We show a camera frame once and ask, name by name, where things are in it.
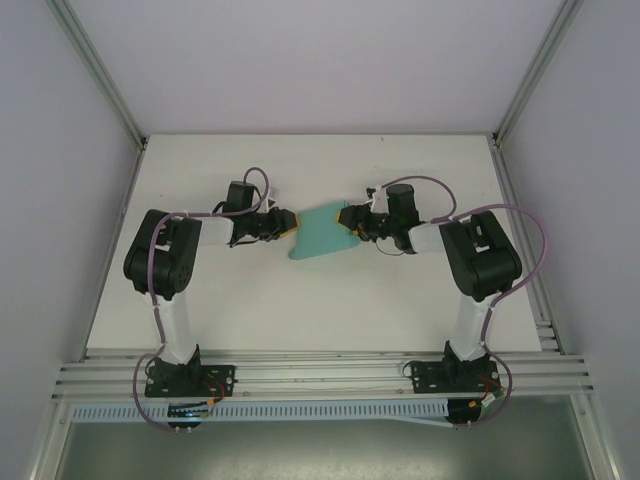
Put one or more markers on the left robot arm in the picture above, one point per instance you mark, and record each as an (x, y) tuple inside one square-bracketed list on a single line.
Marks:
[(170, 280)]

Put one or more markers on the aluminium side rail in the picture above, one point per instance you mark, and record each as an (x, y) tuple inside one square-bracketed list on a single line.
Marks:
[(124, 215), (507, 185)]

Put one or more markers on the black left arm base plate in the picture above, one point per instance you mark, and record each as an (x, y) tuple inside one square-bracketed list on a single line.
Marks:
[(220, 380)]

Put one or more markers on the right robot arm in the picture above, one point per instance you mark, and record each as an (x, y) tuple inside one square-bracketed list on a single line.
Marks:
[(480, 260)]

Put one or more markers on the black controller board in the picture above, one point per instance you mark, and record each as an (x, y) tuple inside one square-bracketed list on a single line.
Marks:
[(187, 417), (467, 412)]

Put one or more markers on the teal paper box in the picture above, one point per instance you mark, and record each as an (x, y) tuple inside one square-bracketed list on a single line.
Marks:
[(320, 235)]

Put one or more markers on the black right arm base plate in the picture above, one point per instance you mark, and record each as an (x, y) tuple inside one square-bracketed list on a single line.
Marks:
[(425, 377)]

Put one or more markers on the aluminium corner post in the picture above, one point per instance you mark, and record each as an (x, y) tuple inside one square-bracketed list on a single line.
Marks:
[(535, 75), (100, 75)]

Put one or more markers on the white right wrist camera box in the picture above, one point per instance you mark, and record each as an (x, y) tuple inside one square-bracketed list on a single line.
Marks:
[(373, 191)]

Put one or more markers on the aluminium rail frame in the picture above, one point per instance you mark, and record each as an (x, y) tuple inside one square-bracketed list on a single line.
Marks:
[(325, 372)]

